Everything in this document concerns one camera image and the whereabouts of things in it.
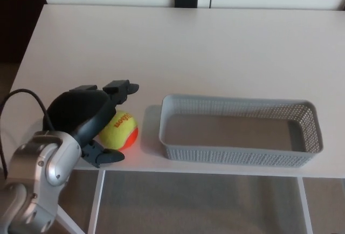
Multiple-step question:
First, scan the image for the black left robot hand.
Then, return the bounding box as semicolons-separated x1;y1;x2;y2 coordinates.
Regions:
42;79;140;169

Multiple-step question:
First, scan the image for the yellow orange tennis ball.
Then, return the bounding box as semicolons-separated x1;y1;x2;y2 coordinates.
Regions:
98;109;140;151

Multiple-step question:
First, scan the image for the grey perforated plastic basket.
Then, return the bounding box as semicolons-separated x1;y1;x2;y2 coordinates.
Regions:
158;94;324;168

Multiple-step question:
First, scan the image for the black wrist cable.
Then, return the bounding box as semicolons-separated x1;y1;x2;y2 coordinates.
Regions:
0;89;56;180

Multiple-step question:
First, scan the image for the white metal table frame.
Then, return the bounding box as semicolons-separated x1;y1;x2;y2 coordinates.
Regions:
55;168;345;234

